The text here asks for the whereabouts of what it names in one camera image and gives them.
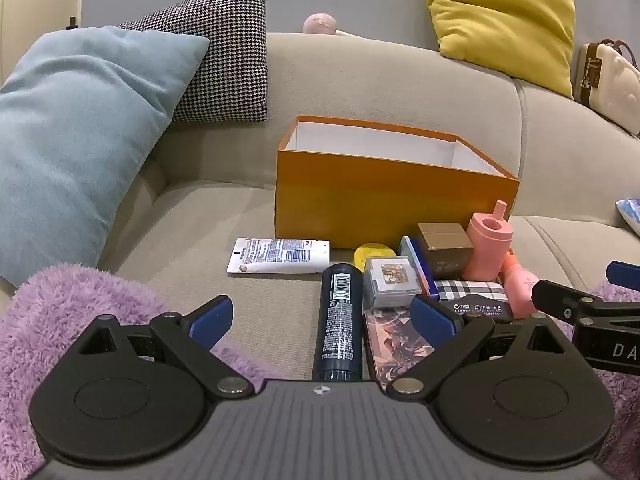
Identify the blue patterned pillow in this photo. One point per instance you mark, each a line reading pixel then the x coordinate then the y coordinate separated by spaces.
pixel 631 215

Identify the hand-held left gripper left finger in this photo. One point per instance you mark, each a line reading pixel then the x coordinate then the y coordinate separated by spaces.
pixel 212 317

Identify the pink bottle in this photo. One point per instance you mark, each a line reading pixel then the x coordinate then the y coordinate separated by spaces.
pixel 520 285

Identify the yellow pillow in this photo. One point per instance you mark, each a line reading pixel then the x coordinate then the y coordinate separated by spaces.
pixel 500 10

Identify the dark blue spray can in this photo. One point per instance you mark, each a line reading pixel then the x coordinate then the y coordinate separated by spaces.
pixel 337 320

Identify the small brown cardboard box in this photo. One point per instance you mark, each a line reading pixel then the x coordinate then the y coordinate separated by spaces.
pixel 445 245

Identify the yellow tape measure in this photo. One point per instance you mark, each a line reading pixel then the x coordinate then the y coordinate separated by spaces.
pixel 372 252

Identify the pink cup with spout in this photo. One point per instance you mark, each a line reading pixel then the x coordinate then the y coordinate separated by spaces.
pixel 487 250

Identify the beige sofa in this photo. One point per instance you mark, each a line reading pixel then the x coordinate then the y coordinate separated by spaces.
pixel 200 240

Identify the orange cardboard box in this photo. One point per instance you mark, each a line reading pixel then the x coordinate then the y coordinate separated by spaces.
pixel 360 200

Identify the cream mini suitcase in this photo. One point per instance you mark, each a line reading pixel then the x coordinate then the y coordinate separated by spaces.
pixel 610 85

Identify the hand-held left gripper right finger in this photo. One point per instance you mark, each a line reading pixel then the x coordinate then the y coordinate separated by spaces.
pixel 435 317

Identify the light blue pillow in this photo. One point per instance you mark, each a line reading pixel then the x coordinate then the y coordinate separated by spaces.
pixel 75 135

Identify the houndstooth pillow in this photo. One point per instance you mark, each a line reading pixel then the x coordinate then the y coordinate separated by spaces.
pixel 230 60

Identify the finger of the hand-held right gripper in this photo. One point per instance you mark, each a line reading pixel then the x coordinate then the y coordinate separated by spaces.
pixel 555 297
pixel 625 272

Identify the art printed box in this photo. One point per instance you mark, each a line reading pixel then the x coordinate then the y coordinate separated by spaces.
pixel 390 345

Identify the blue tin box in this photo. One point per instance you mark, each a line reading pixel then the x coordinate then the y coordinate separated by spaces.
pixel 415 255

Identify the purple fluffy blanket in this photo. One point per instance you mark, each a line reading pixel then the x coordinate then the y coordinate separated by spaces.
pixel 30 320

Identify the white squeeze tube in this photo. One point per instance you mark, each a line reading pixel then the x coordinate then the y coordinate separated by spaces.
pixel 280 255

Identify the clear plastic case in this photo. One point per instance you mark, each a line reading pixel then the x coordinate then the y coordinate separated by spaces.
pixel 392 280

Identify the black box with white label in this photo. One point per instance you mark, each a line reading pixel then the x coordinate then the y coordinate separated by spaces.
pixel 480 310

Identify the plaid case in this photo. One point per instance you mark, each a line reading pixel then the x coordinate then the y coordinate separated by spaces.
pixel 470 290

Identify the pink plush toy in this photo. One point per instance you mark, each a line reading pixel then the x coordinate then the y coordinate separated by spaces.
pixel 320 24

